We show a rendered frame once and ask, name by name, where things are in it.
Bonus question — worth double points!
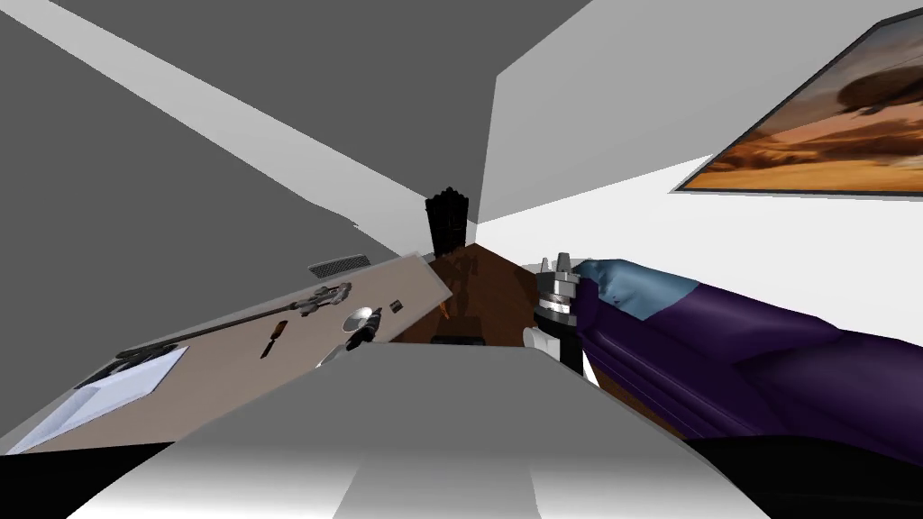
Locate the purple sofa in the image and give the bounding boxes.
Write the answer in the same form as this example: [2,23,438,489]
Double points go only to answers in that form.
[574,277,923,444]

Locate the brown handled knife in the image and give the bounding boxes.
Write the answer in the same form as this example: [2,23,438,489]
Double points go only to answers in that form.
[259,320,289,360]

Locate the white rectangular tray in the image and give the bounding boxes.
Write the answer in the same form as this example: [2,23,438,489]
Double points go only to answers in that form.
[5,345,190,456]

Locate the framed orange desert picture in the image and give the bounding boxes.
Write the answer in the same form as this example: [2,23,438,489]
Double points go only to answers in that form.
[669,5,923,199]

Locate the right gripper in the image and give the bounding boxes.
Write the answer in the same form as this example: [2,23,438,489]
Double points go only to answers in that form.
[536,251,582,293]

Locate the grey stick vacuum cleaner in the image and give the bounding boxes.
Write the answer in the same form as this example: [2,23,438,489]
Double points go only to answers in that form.
[116,281,354,361]

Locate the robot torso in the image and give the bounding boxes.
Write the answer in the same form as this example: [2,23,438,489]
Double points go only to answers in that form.
[67,334,774,519]

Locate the black ribbed bin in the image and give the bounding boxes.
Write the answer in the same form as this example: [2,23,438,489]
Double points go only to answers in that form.
[425,187,471,259]

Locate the grey vent grille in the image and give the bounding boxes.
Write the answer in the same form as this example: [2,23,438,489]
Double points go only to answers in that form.
[307,253,373,281]

